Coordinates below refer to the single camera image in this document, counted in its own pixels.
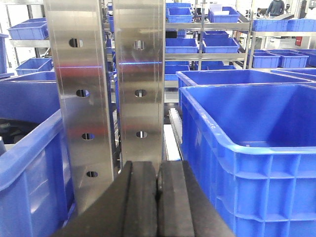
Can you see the large blue bin right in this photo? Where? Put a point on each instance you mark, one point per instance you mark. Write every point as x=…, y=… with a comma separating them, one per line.
x=252, y=149

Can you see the steel upright post left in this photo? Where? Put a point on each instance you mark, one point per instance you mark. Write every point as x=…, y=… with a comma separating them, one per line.
x=76, y=38

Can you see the large blue bin left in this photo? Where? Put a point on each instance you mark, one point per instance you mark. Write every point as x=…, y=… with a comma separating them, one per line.
x=36, y=191

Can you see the large blue bin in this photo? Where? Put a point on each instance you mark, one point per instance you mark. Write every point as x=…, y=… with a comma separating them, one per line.
x=252, y=149
x=36, y=191

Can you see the steel upright post right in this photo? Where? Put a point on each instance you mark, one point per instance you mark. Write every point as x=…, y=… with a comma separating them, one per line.
x=140, y=47

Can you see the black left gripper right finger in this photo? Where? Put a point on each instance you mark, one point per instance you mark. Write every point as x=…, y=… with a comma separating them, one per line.
x=183, y=208

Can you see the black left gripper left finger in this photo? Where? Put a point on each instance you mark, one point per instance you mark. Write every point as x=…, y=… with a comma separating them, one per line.
x=127, y=208

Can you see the steel upright post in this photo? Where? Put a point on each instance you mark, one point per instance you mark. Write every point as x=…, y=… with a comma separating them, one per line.
x=76, y=38
x=140, y=47

